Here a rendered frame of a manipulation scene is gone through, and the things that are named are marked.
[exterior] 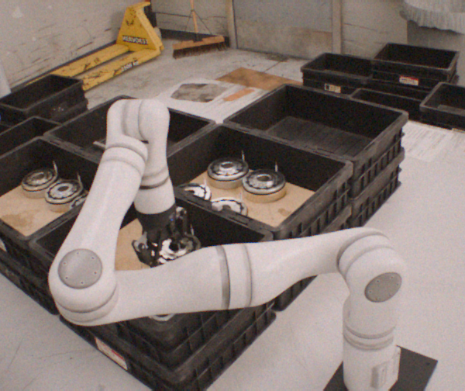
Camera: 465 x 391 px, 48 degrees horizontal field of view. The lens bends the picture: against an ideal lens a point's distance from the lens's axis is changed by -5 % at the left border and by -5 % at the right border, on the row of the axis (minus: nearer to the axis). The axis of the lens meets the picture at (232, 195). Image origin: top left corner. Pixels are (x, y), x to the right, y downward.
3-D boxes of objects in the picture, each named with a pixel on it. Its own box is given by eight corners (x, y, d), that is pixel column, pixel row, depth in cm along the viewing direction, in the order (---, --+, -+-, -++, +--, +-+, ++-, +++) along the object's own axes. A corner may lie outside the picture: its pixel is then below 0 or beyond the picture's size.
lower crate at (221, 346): (280, 319, 112) (279, 278, 106) (184, 417, 94) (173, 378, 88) (151, 251, 135) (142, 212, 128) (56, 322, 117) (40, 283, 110)
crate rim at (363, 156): (410, 120, 137) (411, 112, 136) (356, 171, 119) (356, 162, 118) (285, 89, 160) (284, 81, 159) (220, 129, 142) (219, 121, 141)
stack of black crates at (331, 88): (386, 117, 305) (388, 61, 286) (364, 139, 286) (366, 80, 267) (325, 104, 326) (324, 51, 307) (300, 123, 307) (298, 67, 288)
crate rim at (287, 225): (356, 171, 119) (356, 162, 118) (277, 243, 101) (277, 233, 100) (220, 129, 142) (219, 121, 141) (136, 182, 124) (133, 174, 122)
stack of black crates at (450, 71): (456, 131, 285) (465, 52, 259) (437, 158, 263) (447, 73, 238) (385, 115, 307) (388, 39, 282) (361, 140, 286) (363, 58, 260)
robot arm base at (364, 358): (402, 374, 96) (408, 313, 86) (373, 406, 91) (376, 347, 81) (363, 350, 102) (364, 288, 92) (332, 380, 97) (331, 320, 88)
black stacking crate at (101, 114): (222, 160, 147) (218, 123, 141) (142, 216, 129) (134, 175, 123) (128, 128, 170) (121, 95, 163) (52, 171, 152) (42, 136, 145)
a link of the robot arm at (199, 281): (58, 334, 74) (233, 319, 79) (46, 308, 66) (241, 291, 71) (58, 277, 79) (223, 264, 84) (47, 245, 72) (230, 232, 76)
